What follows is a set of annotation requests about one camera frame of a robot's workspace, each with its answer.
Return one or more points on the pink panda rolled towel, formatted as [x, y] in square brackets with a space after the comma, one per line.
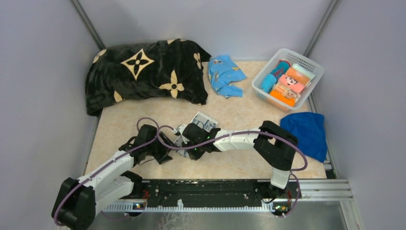
[291, 83]

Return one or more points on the light blue patterned cloth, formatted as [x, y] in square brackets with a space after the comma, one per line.
[222, 72]

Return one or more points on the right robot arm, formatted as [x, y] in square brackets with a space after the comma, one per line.
[274, 144]

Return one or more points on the white blue printed towel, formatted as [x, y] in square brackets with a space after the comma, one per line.
[203, 121]

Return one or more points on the dark blue towel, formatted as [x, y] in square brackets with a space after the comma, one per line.
[309, 129]

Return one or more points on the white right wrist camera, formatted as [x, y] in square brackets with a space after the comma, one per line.
[179, 132]

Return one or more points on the striped rolled towel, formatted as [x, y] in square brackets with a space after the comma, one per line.
[280, 69]

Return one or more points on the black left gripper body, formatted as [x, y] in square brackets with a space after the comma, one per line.
[158, 151]

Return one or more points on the bright blue terry towel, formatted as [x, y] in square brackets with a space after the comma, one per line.
[268, 82]

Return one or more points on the orange bear rolled towel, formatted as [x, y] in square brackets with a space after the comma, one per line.
[284, 94]

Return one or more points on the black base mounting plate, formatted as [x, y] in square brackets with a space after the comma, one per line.
[211, 193]

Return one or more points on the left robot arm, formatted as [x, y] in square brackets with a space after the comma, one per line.
[80, 200]

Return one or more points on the white plastic basket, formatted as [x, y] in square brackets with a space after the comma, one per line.
[292, 57]

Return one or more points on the mint green rolled towel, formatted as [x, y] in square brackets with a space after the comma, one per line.
[302, 70]

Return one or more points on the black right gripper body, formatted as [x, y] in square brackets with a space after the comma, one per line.
[197, 153]

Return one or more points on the black blanket with beige flowers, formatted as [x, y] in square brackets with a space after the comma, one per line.
[165, 68]

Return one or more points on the aluminium frame rail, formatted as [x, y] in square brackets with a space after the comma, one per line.
[313, 190]

